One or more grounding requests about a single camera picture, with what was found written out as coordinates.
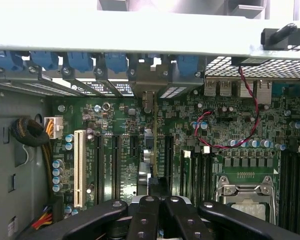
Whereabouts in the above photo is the long black expansion slot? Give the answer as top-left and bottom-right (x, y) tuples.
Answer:
(164, 136), (175, 178)
(111, 134), (121, 201)
(94, 134), (104, 205)

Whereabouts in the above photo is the metal CPU socket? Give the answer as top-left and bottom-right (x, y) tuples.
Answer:
(216, 174), (278, 226)

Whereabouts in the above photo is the short black expansion slot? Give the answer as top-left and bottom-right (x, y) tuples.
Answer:
(130, 136), (138, 157)

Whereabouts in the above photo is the white PCI expansion slot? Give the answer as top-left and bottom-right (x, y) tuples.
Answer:
(73, 129), (87, 210)

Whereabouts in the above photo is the green motherboard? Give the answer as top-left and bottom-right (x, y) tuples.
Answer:
(46, 82), (300, 240)

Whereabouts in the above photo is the white power connector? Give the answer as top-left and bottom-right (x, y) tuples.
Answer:
(43, 116), (64, 140)

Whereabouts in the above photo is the metal rear port block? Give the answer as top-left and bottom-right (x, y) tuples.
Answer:
(256, 80), (272, 105)
(239, 81), (255, 98)
(219, 79), (233, 97)
(204, 79), (218, 97)

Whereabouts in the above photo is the black case latch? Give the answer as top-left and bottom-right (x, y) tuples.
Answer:
(261, 22), (300, 51)

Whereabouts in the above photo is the red yellow wire bundle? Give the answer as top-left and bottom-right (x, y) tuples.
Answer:
(31, 204), (53, 231)

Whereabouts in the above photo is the yellow black wire bundle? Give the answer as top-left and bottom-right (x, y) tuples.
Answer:
(41, 138), (55, 191)

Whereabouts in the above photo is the red black twisted wire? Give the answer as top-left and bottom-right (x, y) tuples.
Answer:
(194, 66), (261, 150)

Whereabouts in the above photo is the black sleeved power cable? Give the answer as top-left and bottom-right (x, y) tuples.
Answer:
(9, 117), (51, 148)

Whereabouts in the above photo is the black intrusion switch box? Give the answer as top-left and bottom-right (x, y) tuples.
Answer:
(231, 56), (270, 67)

